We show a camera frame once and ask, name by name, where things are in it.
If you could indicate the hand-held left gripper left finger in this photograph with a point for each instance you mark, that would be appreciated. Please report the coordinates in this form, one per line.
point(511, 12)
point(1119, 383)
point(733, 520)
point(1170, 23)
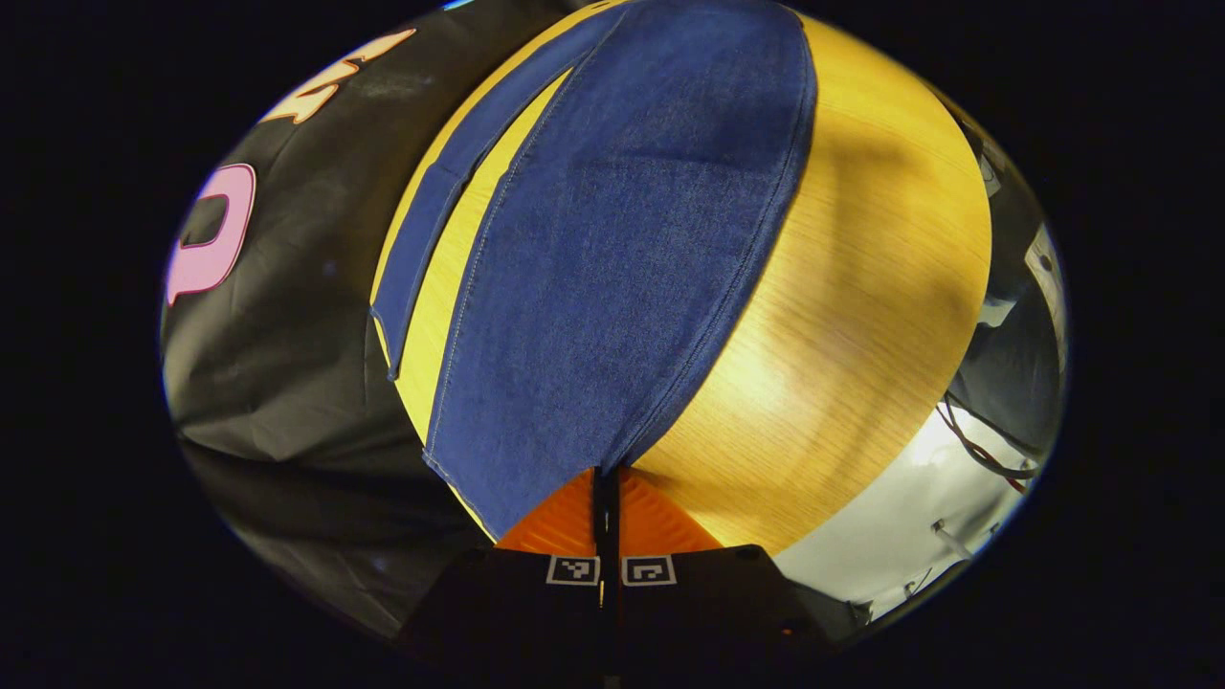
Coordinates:
point(498, 603)

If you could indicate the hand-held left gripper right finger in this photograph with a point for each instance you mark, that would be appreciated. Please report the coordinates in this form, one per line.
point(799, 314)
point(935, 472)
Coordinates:
point(718, 603)

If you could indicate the blue jeans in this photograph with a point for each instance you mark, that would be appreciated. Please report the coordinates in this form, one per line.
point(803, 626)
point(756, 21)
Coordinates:
point(612, 239)

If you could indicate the dark cloth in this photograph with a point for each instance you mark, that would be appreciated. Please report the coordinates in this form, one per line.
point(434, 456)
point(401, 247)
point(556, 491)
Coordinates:
point(1005, 373)

